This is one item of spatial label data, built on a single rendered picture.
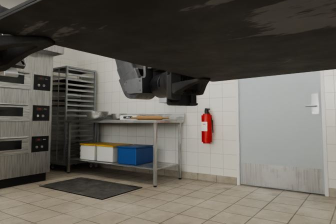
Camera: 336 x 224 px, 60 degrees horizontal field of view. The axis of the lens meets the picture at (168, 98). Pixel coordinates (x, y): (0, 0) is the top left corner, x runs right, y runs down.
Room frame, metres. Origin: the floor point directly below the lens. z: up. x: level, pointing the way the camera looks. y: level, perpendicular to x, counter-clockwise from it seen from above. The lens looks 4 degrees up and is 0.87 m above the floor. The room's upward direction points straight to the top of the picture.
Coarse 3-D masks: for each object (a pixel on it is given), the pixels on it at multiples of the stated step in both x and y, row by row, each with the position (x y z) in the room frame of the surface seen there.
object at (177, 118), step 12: (72, 120) 4.80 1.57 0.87; (84, 120) 4.64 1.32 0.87; (96, 120) 4.48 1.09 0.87; (108, 120) 4.34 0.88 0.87; (120, 120) 4.20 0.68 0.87; (132, 120) 4.07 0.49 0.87; (144, 120) 3.95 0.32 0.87; (156, 120) 3.86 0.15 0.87; (168, 120) 4.09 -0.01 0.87; (180, 120) 4.36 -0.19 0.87; (96, 132) 5.42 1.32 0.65; (156, 132) 3.91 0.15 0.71; (180, 132) 4.42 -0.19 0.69; (156, 144) 3.91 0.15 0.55; (180, 144) 4.42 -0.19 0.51; (156, 156) 3.91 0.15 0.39; (180, 156) 4.41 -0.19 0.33; (144, 168) 4.03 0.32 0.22; (156, 168) 3.91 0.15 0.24; (180, 168) 4.41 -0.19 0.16; (156, 180) 3.91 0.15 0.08
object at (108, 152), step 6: (96, 144) 4.67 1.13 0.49; (102, 144) 4.67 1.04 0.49; (108, 144) 4.67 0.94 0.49; (114, 144) 4.67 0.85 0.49; (120, 144) 4.67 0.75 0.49; (126, 144) 4.72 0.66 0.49; (102, 150) 4.60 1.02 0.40; (108, 150) 4.53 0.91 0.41; (114, 150) 4.51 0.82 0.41; (102, 156) 4.60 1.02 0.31; (108, 156) 4.53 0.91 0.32; (114, 156) 4.51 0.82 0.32
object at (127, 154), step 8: (136, 144) 4.67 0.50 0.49; (144, 144) 4.67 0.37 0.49; (120, 152) 4.38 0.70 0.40; (128, 152) 4.30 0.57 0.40; (136, 152) 4.24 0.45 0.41; (144, 152) 4.40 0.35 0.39; (152, 152) 4.58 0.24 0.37; (120, 160) 4.38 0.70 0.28; (128, 160) 4.30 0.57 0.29; (136, 160) 4.24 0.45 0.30; (144, 160) 4.40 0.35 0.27; (152, 160) 4.58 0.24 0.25
